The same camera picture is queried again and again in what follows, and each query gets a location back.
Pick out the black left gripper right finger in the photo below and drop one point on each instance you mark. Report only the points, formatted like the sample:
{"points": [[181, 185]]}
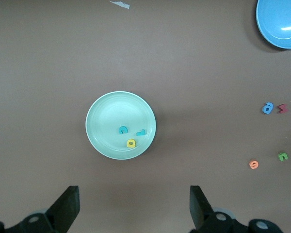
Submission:
{"points": [[201, 213]]}

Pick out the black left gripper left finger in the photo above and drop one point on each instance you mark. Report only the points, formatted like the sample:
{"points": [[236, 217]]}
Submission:
{"points": [[63, 213]]}

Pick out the yellow letter p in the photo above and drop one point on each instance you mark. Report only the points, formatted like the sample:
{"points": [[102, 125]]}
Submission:
{"points": [[128, 145]]}

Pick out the teal foam letter r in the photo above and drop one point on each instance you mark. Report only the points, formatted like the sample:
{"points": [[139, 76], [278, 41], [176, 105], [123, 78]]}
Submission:
{"points": [[142, 132]]}

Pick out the teal foam letter c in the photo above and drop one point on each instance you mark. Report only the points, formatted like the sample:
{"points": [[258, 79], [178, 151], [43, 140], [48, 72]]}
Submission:
{"points": [[120, 130]]}

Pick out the orange foam letter e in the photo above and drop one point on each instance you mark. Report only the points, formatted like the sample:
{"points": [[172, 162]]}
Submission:
{"points": [[251, 165]]}

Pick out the green foam letter n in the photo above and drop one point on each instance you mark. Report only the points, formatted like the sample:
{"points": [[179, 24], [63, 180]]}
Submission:
{"points": [[280, 157]]}

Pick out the green plate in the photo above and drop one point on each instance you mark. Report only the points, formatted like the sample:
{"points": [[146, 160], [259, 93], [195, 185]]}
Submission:
{"points": [[106, 116]]}

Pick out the blue foam letter a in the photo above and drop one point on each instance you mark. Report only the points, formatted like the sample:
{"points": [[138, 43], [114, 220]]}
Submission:
{"points": [[264, 110]]}

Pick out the dark red foam letter m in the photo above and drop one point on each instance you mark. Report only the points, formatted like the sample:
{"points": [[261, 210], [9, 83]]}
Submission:
{"points": [[282, 109]]}

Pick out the brown table cover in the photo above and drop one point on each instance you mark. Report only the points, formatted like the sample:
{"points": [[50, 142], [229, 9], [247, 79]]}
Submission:
{"points": [[63, 60]]}

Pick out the blue plate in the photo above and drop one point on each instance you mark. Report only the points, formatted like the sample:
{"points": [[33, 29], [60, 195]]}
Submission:
{"points": [[279, 21]]}

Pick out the white paper scrap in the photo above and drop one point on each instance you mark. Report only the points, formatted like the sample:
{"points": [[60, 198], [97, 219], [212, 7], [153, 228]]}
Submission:
{"points": [[122, 4]]}

